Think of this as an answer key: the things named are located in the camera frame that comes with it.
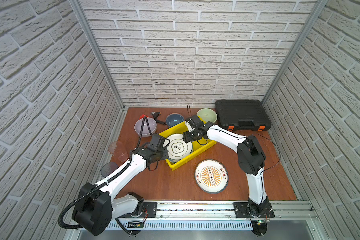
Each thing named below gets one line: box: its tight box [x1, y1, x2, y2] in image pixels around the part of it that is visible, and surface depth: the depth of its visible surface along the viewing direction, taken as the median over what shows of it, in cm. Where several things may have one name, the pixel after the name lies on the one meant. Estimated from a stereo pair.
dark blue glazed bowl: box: [165, 113, 185, 128], surface depth 108 cm
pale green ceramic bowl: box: [196, 108, 218, 123], surface depth 112 cm
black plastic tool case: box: [215, 99, 271, 132], surface depth 108 cm
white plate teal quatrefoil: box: [166, 133, 193, 160], surface depth 96 cm
